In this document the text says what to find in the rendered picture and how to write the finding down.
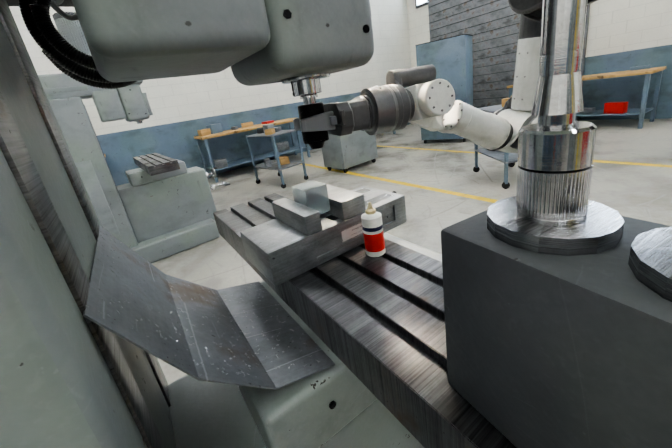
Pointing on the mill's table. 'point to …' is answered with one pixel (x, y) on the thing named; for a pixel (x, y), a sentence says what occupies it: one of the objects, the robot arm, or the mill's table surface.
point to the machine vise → (312, 234)
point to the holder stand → (562, 327)
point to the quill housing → (311, 12)
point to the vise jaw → (345, 202)
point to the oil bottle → (373, 232)
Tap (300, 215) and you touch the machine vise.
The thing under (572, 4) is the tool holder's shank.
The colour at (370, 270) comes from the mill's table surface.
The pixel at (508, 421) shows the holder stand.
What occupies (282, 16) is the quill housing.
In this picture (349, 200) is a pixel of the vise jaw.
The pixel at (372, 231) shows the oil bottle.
